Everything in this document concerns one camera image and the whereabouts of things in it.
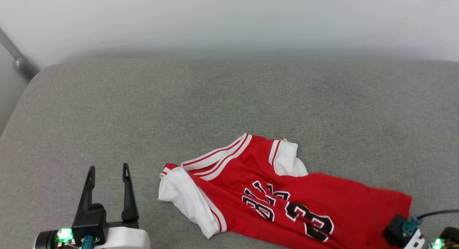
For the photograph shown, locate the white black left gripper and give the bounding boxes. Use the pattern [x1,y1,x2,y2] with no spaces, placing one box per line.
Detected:
[34,163,150,249]

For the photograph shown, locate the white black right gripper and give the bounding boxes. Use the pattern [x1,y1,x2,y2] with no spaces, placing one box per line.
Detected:
[402,226,459,249]

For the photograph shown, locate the red white basketball jersey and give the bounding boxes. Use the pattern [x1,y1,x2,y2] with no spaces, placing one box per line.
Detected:
[158,133,413,249]

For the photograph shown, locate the grey metal pole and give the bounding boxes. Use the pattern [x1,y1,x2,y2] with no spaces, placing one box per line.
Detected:
[0,28,40,83]

